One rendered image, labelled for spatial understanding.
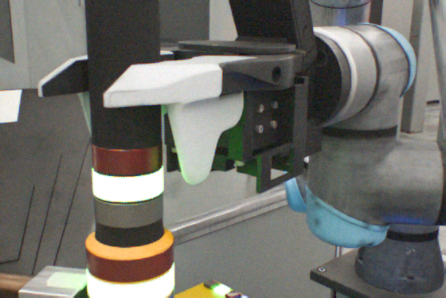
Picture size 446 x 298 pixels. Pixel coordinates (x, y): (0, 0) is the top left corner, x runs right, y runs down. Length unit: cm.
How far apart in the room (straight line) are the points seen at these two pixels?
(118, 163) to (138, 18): 6
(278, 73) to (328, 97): 11
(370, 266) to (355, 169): 53
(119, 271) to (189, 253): 108
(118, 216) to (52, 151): 16
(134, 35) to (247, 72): 6
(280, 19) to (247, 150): 9
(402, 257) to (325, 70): 63
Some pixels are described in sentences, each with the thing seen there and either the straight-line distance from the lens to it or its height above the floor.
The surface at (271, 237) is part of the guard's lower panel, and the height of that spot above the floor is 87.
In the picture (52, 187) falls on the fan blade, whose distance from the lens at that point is 40.
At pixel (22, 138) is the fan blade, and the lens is 43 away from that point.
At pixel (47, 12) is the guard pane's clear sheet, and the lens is 105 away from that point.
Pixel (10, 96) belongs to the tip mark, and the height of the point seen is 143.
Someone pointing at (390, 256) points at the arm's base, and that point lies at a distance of 98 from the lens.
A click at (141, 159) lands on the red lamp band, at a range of 26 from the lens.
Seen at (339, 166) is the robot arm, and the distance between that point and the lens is 48.
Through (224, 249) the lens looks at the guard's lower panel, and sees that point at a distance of 143.
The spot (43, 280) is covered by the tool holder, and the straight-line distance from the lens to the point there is 31.
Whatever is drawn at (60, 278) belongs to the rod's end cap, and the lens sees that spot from 31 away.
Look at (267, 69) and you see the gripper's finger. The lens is 27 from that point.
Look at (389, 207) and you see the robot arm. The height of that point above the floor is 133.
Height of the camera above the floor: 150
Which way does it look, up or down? 15 degrees down
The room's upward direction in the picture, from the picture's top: 1 degrees clockwise
